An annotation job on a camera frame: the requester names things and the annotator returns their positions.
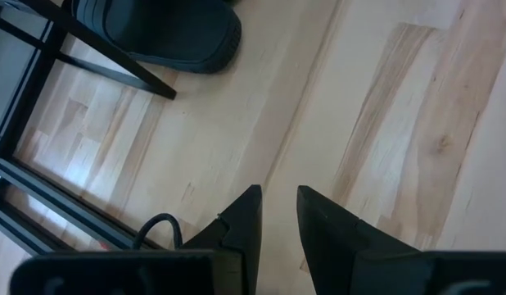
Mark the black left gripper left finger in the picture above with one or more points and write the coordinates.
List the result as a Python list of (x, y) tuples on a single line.
[(245, 246)]

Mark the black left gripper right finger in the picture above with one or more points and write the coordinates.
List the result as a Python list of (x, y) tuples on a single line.
[(335, 246)]

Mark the black rubber slide sandal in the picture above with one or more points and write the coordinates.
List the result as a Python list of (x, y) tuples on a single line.
[(167, 33)]

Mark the black aluminium table frame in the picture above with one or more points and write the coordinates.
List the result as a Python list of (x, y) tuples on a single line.
[(73, 211)]

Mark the wooden shelf with black frame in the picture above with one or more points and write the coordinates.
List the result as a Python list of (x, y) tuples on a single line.
[(114, 56)]

